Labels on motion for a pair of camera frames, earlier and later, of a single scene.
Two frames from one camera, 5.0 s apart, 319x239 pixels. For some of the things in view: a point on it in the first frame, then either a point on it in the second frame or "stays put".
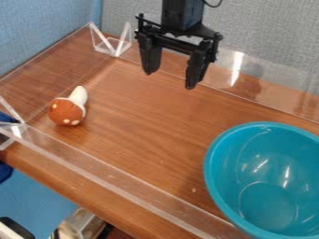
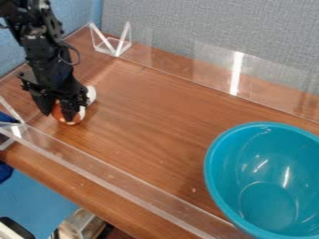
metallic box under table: x=81 y=225 stays put
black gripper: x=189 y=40 -> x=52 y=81
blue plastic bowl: x=261 y=174 stays put
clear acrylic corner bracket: x=107 y=45 stays put
